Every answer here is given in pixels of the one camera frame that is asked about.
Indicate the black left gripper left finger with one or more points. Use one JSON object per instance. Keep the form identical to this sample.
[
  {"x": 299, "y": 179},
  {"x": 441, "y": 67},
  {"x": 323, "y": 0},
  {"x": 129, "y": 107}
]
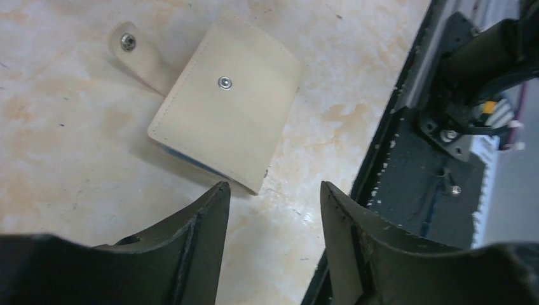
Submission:
[{"x": 175, "y": 261}]

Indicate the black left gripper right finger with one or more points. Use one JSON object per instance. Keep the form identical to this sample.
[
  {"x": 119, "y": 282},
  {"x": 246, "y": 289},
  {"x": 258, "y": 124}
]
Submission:
[{"x": 372, "y": 261}]

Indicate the beige card holder wallet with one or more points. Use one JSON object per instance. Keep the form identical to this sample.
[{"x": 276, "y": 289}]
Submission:
[{"x": 226, "y": 110}]

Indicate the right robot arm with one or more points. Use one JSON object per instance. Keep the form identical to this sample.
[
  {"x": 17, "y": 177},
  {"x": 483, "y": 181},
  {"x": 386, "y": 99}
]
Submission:
[{"x": 497, "y": 59}]

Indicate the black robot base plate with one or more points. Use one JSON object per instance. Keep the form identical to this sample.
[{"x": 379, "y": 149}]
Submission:
[{"x": 405, "y": 178}]

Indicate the aluminium frame rail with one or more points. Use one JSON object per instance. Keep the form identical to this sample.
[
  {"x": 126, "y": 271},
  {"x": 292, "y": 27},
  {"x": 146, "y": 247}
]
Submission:
[{"x": 509, "y": 205}]

